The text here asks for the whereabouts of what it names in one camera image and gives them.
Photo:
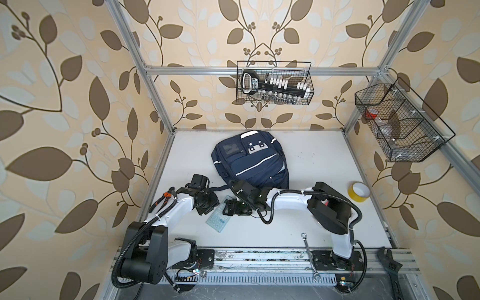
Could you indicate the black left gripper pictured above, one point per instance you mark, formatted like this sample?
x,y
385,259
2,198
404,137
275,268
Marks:
x,y
214,202

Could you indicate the red cap clear bottle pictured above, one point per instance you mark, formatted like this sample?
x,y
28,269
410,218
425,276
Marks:
x,y
373,119

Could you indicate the orange black pliers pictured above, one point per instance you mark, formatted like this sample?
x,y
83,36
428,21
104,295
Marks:
x,y
163,200

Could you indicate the navy blue school backpack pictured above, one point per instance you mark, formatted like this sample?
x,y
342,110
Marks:
x,y
254,156

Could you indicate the black wire basket wall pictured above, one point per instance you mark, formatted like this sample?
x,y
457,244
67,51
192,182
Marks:
x,y
417,128
296,69

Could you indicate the yellow tape roll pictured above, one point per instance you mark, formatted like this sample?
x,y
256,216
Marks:
x,y
359,192

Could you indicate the black wire basket back wall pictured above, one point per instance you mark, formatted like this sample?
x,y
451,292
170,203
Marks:
x,y
296,69

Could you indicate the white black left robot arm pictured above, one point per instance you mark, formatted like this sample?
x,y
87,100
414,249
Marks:
x,y
146,252

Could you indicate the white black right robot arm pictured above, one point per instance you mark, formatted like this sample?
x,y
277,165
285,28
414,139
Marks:
x,y
329,208

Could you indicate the socket set black rail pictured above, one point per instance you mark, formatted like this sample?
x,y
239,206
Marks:
x,y
251,82

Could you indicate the black adjustable wrench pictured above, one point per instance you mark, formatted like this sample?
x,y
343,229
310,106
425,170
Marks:
x,y
392,267

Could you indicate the silver combination wrench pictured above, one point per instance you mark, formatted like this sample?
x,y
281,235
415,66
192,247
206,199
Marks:
x,y
315,274

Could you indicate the light blue calculator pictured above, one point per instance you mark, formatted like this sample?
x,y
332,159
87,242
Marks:
x,y
217,220

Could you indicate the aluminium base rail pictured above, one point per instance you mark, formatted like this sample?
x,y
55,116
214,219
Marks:
x,y
283,267

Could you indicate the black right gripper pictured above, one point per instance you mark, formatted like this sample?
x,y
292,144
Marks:
x,y
232,208

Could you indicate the black wire basket right wall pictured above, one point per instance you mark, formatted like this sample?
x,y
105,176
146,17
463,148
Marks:
x,y
417,128

